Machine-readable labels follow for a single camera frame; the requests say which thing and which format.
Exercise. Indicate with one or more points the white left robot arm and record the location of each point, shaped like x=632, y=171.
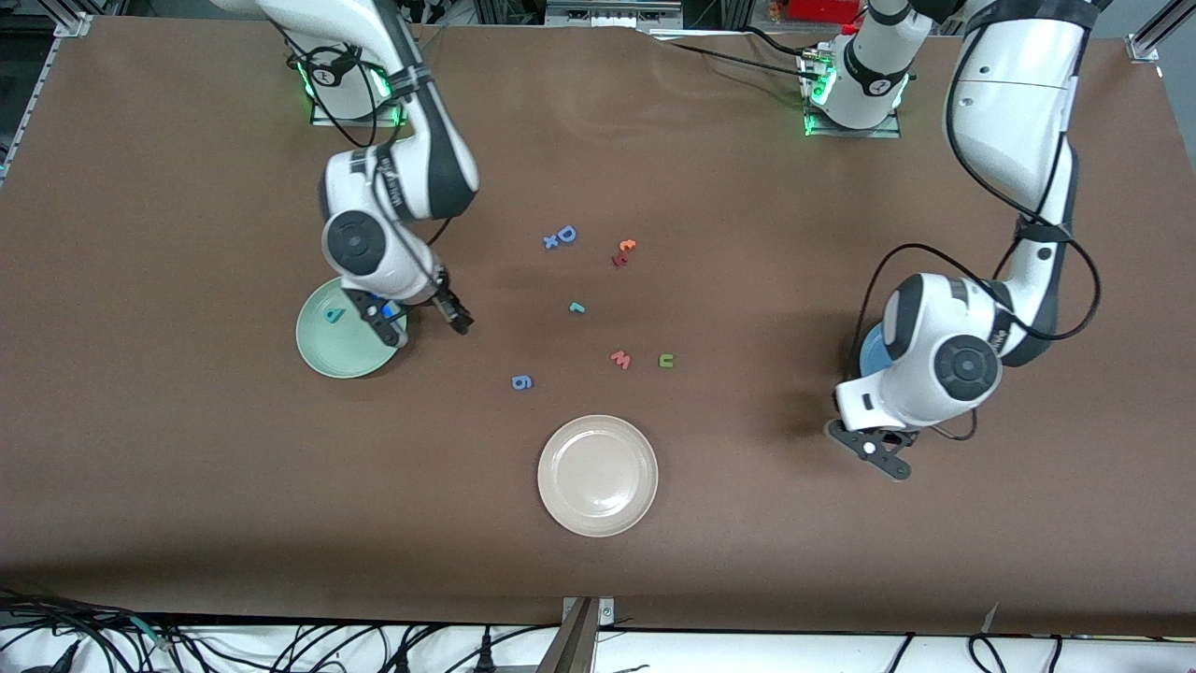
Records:
x=1014, y=103

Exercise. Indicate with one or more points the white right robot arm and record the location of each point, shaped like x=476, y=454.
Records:
x=336, y=19

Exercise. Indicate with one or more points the blue plate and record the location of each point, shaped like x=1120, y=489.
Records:
x=871, y=350

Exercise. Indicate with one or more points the light green plate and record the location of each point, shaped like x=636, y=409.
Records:
x=341, y=350

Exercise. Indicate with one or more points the blue foam letter D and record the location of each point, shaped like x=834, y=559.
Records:
x=570, y=235

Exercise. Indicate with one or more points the pink foam letter w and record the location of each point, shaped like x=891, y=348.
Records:
x=620, y=360

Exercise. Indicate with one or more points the beige plate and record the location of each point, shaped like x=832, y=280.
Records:
x=598, y=477

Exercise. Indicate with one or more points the brown table cover mat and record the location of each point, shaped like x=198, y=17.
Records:
x=187, y=467

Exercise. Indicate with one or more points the grey power strip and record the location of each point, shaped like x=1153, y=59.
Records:
x=607, y=14

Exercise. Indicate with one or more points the black power plug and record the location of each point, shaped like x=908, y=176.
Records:
x=485, y=650

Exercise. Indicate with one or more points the red box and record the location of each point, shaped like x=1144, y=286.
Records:
x=822, y=9

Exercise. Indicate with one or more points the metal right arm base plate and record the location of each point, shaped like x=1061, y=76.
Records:
x=360, y=122

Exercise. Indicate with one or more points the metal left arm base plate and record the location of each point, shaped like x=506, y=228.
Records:
x=855, y=134

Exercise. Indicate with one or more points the aluminium bracket profile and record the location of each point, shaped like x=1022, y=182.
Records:
x=587, y=612

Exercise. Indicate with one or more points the aluminium frame rail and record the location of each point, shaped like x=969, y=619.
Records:
x=70, y=23
x=1145, y=47

